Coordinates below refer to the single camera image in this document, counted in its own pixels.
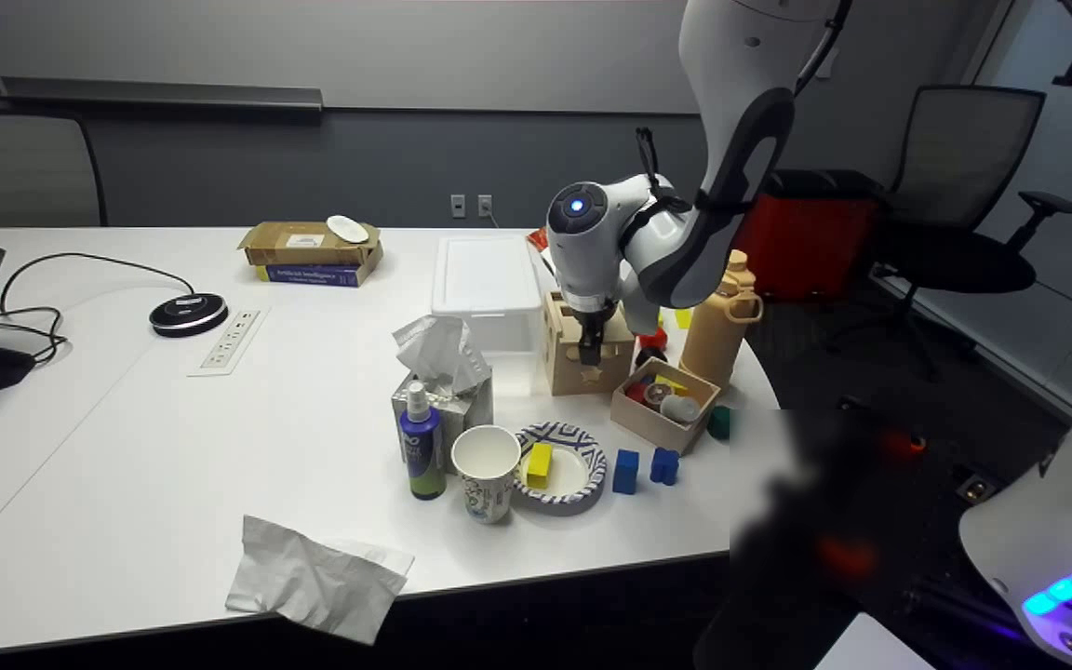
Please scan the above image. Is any white round tape roll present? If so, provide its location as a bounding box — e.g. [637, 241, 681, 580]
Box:
[320, 214, 377, 251]

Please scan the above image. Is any white mug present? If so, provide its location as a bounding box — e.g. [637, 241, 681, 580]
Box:
[446, 421, 526, 527]

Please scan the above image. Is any white whiteboard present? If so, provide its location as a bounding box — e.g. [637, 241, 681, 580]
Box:
[0, 0, 716, 120]

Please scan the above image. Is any white paper sheet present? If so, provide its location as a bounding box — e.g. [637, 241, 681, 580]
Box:
[812, 607, 937, 670]

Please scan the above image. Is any brown cardboard box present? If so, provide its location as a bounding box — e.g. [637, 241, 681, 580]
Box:
[235, 221, 386, 272]

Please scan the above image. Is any black clamp with orange handle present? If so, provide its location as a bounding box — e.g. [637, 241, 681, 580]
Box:
[812, 393, 931, 494]
[730, 471, 879, 580]

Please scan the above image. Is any white foam box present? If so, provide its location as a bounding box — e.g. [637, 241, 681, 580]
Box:
[429, 233, 551, 357]

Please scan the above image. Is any blue book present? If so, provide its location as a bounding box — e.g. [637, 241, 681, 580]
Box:
[261, 262, 370, 290]

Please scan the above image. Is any metal floor outlet plate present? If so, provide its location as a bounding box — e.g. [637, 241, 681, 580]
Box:
[952, 475, 1003, 508]

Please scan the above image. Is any white paper label strip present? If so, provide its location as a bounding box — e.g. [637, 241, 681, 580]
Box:
[185, 305, 268, 385]

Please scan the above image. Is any black mesh office chair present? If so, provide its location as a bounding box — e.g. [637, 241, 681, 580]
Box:
[867, 81, 1072, 379]

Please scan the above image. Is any white toy piece in tray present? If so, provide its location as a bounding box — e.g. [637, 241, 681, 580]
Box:
[659, 389, 704, 429]

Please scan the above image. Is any wooden shape sorter box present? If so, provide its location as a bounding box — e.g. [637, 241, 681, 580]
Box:
[541, 295, 642, 403]

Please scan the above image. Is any grey chair back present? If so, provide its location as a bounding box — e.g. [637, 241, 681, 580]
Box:
[0, 111, 107, 233]

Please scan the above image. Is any bright yellow block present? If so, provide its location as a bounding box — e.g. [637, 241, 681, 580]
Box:
[522, 441, 558, 487]

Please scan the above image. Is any small wooden tray box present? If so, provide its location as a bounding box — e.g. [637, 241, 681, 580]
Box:
[603, 357, 727, 458]

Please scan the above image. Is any red and yellow toy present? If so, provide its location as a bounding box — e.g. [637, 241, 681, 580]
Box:
[633, 326, 675, 367]

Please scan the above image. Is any patterned paper plate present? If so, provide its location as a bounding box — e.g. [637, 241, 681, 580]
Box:
[510, 421, 613, 519]

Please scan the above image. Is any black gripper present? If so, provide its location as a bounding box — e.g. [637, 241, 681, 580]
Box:
[553, 288, 627, 373]

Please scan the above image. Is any black round speaker puck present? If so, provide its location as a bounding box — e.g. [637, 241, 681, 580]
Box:
[146, 288, 235, 344]

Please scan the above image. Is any crumpled white napkin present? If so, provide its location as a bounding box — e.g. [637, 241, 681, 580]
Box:
[225, 512, 421, 653]

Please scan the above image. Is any green block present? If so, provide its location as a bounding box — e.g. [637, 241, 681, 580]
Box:
[704, 403, 740, 442]

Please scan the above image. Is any tan water bottle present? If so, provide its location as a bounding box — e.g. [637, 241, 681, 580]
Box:
[679, 246, 768, 389]

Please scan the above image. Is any grey tissue box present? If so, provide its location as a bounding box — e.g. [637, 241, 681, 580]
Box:
[421, 369, 498, 467]

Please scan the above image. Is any blue block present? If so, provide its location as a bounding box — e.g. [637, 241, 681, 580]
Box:
[649, 442, 684, 487]
[609, 446, 643, 499]

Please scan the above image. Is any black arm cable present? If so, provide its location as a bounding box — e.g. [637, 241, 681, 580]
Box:
[633, 125, 679, 214]

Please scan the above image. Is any red bin with black lid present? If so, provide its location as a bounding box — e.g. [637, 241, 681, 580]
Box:
[732, 167, 890, 305]

